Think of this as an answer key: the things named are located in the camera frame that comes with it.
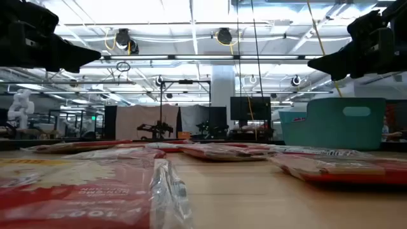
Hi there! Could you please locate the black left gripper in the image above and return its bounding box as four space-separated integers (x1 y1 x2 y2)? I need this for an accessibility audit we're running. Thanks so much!
0 22 102 73

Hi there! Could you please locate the thick yellow hanging cable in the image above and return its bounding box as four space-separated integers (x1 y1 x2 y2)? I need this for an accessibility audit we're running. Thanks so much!
306 0 343 98

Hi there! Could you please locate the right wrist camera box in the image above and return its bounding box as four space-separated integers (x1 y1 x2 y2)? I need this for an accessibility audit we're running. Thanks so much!
347 9 387 41

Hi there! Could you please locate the red display rack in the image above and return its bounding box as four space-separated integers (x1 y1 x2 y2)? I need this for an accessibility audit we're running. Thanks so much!
385 102 398 127

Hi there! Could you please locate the grey fabric curtain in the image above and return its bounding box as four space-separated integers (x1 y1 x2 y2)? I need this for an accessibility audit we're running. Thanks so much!
180 104 210 134

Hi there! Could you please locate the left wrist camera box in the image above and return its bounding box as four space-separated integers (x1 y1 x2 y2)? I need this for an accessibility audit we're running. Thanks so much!
0 0 60 34

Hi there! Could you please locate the black monitor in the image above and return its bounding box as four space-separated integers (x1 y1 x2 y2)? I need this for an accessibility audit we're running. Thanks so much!
230 96 272 121

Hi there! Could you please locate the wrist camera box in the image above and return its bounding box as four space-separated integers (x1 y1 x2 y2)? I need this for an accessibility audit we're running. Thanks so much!
347 9 387 41
0 0 60 34

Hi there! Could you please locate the teal plastic basket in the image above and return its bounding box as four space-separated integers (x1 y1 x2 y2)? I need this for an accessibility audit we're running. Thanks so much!
279 97 387 151

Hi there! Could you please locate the distant robot with green lights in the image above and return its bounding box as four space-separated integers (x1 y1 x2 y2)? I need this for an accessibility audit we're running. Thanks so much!
195 120 230 140

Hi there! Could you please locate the white humanoid robot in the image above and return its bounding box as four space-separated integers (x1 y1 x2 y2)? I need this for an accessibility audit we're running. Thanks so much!
6 88 35 130

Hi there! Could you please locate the black stand frame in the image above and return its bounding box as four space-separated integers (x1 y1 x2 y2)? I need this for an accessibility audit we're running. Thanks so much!
158 79 212 141

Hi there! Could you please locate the black partition panel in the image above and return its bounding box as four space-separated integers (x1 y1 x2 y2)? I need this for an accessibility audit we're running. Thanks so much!
104 105 118 140

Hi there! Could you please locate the thin yellow cable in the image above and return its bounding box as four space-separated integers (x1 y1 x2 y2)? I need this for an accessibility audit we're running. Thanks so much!
246 96 258 141

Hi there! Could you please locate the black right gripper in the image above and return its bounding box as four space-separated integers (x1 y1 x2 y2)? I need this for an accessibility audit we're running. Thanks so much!
307 18 407 82

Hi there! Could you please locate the pale fabric curtain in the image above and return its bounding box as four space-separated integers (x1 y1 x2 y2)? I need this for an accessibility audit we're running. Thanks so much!
115 104 180 141

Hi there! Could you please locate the person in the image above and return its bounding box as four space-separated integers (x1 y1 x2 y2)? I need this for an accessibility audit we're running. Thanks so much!
381 116 404 143

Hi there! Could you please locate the long ceiling light strip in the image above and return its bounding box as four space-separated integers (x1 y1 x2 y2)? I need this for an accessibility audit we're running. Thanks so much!
100 54 322 61

